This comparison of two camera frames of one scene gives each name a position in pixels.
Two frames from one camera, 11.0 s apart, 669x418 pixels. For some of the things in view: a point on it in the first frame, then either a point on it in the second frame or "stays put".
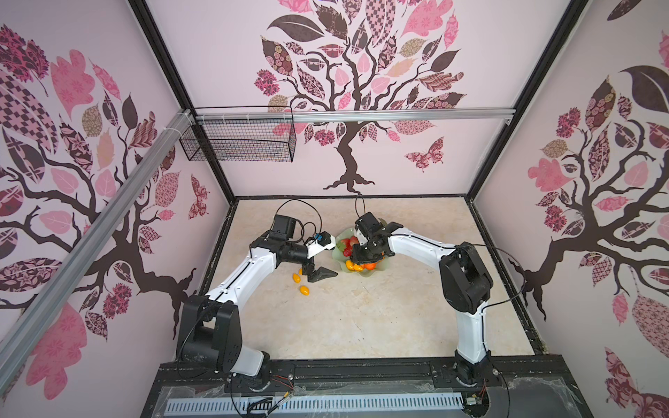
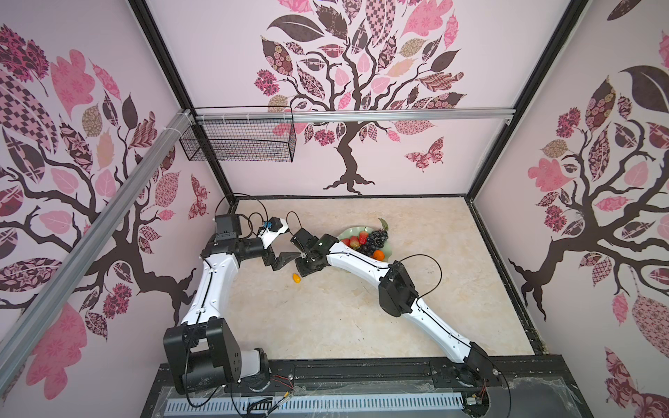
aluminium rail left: [24, 335] stays put
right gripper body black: [365, 252] to [306, 266]
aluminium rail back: [354, 115] stays put
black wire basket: [240, 134] stays put
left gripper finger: [320, 273] to [283, 259]
